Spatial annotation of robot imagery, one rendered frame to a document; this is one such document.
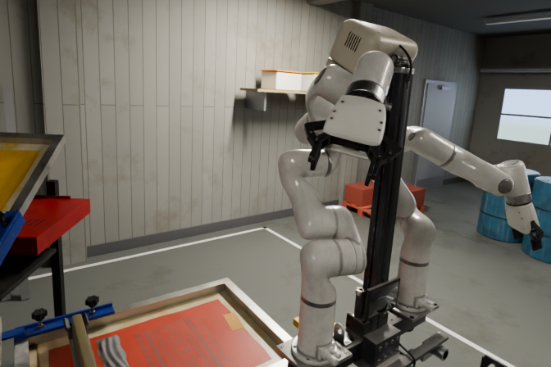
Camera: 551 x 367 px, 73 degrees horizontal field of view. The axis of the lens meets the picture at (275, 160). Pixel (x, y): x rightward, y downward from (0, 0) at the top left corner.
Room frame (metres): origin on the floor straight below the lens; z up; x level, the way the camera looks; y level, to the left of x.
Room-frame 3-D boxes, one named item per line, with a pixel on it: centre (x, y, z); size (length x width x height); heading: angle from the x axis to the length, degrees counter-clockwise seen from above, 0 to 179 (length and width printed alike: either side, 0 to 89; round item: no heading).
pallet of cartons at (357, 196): (5.76, -1.78, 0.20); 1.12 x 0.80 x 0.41; 127
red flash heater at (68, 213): (1.88, 1.33, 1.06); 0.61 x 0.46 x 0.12; 5
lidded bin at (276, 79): (4.71, -0.02, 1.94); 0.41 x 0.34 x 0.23; 127
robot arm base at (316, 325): (0.89, -0.14, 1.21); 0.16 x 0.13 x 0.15; 37
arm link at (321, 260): (0.91, -0.14, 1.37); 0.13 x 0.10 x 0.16; 106
